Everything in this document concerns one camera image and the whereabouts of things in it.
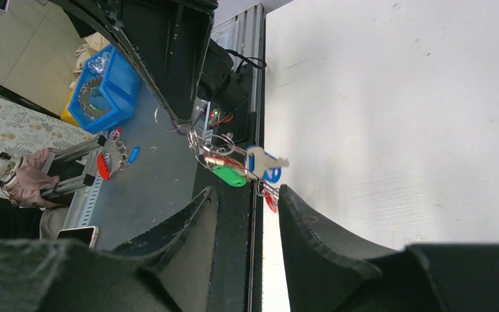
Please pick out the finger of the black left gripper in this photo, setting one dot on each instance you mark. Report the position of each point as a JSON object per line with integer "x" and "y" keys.
{"x": 164, "y": 41}

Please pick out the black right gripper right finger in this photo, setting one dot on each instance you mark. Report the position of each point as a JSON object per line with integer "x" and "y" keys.
{"x": 326, "y": 265}

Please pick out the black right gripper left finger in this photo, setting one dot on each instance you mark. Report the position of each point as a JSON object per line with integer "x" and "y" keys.
{"x": 187, "y": 232}

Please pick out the green key tag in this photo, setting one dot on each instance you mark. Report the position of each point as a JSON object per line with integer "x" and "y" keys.
{"x": 229, "y": 176}

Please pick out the blue plastic bin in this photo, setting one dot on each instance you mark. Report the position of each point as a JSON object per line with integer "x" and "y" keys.
{"x": 106, "y": 93}

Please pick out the red key tag on plate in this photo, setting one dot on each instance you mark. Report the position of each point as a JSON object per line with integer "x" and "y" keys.
{"x": 270, "y": 201}

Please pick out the smartphone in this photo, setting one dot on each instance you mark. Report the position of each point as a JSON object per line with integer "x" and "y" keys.
{"x": 86, "y": 235}

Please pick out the blue key tag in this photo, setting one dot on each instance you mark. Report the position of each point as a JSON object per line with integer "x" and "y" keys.
{"x": 264, "y": 165}

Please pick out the yellow plastic bin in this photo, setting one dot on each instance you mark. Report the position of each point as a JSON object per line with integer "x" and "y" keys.
{"x": 66, "y": 115}

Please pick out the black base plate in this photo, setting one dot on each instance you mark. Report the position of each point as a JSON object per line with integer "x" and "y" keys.
{"x": 236, "y": 277}

